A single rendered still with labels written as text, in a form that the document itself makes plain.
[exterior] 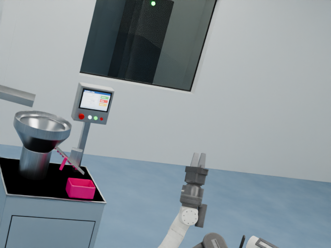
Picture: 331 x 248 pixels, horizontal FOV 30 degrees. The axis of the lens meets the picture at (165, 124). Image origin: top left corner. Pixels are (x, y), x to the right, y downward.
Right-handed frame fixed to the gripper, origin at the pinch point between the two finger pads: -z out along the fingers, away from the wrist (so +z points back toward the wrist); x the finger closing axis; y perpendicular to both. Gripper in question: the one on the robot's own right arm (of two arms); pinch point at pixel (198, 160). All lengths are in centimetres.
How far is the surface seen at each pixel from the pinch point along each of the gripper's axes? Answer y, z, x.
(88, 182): -20, 15, -157
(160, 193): -173, 8, -338
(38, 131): 21, -8, -151
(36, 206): 11, 36, -153
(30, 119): 19, -18, -183
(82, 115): -9, -26, -165
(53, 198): 4, 29, -149
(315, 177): -426, -55, -395
